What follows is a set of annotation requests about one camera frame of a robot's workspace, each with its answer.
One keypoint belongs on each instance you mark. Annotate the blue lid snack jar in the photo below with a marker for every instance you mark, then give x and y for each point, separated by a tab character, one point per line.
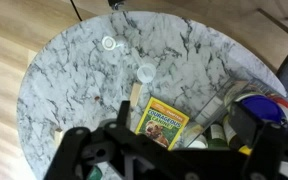
264	106

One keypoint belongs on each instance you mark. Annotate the yellow Courageous Canine book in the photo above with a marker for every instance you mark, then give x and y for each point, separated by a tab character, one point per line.
160	120

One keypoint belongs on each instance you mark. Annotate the wooden block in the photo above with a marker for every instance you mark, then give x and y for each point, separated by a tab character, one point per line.
135	94
58	136

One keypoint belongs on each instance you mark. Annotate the clear plastic container bin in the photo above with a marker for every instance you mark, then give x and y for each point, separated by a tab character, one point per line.
210	106

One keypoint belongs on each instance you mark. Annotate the white pill bottle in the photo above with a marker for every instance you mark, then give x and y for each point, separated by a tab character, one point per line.
109	43

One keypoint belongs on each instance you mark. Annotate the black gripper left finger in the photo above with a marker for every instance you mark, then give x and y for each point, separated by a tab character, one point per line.
84	153

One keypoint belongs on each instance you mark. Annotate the translucent plastic measuring cup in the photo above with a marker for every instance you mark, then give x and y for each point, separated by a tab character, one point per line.
146	74

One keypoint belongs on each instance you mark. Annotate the small green bowl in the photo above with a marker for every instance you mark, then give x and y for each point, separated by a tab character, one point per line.
94	174

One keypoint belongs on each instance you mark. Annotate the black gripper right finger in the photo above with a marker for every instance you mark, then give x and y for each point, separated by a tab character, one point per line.
267	150

